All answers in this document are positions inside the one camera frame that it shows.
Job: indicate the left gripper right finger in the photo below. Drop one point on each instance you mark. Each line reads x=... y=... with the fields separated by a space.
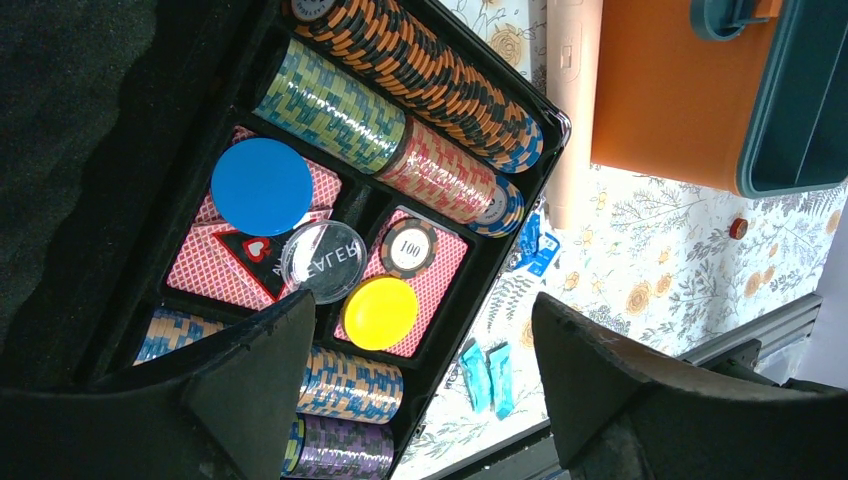
x=622 y=410

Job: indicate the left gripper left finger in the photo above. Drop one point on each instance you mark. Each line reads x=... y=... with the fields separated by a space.
x=219 y=408

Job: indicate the teal tube pair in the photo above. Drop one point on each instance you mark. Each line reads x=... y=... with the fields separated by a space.
x=488 y=377

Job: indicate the small blue sachets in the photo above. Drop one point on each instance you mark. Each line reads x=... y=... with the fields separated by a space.
x=538 y=247

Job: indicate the orange medicine box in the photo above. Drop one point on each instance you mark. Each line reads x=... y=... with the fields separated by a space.
x=636 y=89

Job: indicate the teal divided tray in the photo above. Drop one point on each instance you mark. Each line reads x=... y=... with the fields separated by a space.
x=763 y=95

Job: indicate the purple chip stack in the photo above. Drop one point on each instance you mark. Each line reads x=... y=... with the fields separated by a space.
x=330 y=448

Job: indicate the blue tan chip stack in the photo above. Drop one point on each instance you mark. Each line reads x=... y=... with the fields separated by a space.
x=334 y=384

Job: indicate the red playing card deck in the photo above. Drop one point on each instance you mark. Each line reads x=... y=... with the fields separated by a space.
x=220 y=262

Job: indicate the floral table mat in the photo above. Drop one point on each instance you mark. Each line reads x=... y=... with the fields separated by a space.
x=651 y=259

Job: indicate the clear dealer button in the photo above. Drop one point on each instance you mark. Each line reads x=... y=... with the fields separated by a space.
x=325 y=257

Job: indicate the yellow poker chip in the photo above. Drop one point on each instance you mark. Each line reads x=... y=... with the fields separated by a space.
x=380 y=313

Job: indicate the blue poker chip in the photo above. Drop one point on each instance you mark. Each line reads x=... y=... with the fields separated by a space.
x=262 y=187

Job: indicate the blue 10 chip stack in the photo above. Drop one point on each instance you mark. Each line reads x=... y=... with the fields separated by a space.
x=504 y=213

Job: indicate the black orange 100 chip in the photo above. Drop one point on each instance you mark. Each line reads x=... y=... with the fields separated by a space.
x=409 y=248

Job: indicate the black poker chip case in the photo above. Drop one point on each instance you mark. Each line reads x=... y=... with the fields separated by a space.
x=113 y=116

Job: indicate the red white chip stack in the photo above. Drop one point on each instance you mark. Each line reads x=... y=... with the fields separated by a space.
x=439 y=175

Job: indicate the green chip stack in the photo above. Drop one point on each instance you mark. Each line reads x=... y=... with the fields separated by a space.
x=315 y=101

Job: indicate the orange black chip stack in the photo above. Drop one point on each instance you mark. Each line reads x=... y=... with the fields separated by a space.
x=390 y=47

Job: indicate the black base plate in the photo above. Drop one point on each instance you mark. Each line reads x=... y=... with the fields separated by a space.
x=765 y=348

